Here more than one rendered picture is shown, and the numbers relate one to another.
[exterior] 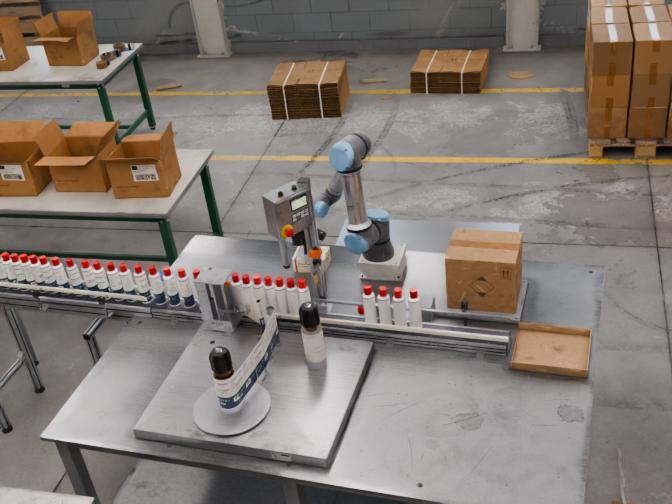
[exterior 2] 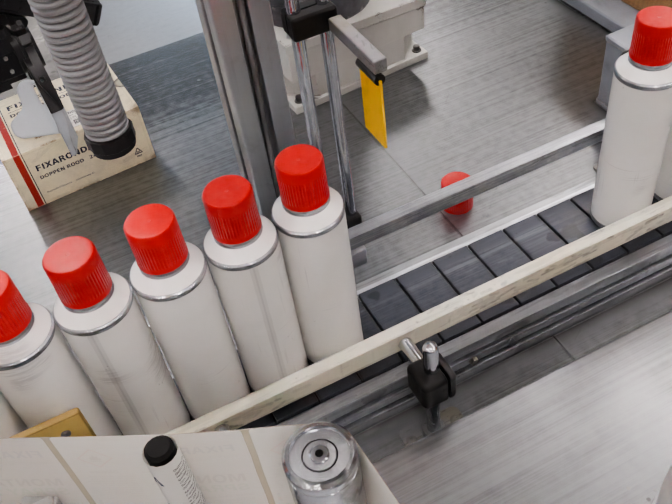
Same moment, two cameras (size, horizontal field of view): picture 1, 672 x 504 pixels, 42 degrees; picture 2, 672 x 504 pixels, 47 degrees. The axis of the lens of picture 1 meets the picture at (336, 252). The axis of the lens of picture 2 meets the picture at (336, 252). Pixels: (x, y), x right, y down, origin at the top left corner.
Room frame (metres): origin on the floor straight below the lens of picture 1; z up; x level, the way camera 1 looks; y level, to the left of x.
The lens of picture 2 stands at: (2.78, 0.42, 1.41)
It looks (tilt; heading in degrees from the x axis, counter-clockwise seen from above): 46 degrees down; 319
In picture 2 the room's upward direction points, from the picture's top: 9 degrees counter-clockwise
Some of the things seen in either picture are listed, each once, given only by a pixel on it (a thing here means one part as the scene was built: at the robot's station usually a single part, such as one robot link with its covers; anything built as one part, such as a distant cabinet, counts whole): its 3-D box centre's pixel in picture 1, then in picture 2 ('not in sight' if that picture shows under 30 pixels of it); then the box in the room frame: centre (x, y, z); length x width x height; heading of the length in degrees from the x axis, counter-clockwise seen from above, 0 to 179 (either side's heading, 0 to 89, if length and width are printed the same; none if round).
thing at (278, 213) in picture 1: (287, 211); not in sight; (3.19, 0.18, 1.38); 0.17 x 0.10 x 0.19; 124
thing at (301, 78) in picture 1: (309, 89); not in sight; (7.36, 0.04, 0.16); 0.65 x 0.54 x 0.32; 77
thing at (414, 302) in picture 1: (414, 309); not in sight; (2.91, -0.30, 0.98); 0.05 x 0.05 x 0.20
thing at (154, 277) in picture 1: (156, 284); not in sight; (3.35, 0.84, 0.98); 0.05 x 0.05 x 0.20
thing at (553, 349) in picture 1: (551, 348); not in sight; (2.71, -0.82, 0.85); 0.30 x 0.26 x 0.04; 69
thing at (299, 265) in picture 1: (311, 259); (68, 133); (3.57, 0.12, 0.87); 0.16 x 0.12 x 0.07; 73
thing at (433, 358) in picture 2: not in sight; (433, 390); (2.99, 0.15, 0.89); 0.03 x 0.03 x 0.12; 69
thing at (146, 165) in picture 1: (142, 158); not in sight; (4.73, 1.07, 0.97); 0.51 x 0.39 x 0.37; 168
